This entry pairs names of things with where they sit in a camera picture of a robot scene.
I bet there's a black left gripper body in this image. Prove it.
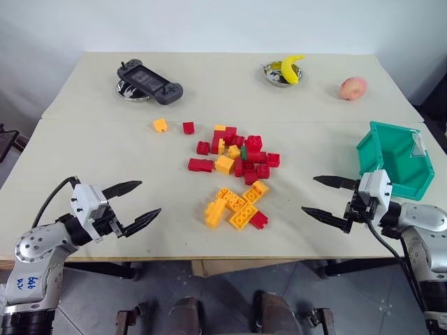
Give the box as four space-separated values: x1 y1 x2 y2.
89 205 125 242

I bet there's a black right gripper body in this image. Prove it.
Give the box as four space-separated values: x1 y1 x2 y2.
343 190 379 225

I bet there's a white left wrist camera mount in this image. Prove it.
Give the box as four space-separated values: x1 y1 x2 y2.
69 183 113 228

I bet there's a green plastic bin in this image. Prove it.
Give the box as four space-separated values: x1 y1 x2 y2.
356 120 436 202

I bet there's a cardboard box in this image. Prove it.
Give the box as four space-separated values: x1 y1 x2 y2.
191 259 302 278

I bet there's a silver metal bowl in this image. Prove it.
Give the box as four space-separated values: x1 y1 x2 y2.
113 80 152 103
262 60 305 89

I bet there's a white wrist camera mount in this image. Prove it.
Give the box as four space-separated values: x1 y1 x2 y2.
358 168 394 211
69 183 113 228

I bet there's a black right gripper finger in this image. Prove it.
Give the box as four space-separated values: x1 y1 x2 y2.
312 174 361 191
301 206 351 234

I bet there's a dark rounded shape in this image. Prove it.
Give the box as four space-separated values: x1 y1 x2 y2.
252 290 302 335
166 296 207 335

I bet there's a clear plastic label holder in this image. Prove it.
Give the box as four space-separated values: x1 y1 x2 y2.
409 133 427 158

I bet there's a yellow banana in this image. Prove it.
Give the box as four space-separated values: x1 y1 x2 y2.
280 54 307 86

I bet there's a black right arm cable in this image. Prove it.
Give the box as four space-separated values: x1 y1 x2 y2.
365 218 431 317

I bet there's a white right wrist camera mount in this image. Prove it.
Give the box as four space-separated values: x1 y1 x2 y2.
358 168 394 211

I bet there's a brown black bracket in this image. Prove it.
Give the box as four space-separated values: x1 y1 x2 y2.
306 306 337 335
116 302 155 335

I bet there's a black table frame bar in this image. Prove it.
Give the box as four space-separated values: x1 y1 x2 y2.
64 261 142 281
313 258 403 279

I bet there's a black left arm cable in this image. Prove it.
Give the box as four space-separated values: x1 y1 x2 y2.
31 175 80 230

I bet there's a red toy brick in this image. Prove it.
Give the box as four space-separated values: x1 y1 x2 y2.
187 157 215 174

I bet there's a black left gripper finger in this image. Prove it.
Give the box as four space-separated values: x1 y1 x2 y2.
118 207 163 239
101 179 144 201

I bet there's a pink peach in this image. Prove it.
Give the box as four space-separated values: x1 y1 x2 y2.
339 76 369 102

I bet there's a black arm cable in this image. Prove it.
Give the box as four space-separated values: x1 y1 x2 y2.
365 218 431 317
31 175 80 230

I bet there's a dark grey handheld game console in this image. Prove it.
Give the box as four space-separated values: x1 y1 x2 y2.
117 59 184 106

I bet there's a black equipment beside table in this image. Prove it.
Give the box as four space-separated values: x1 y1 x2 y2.
0 123 22 164

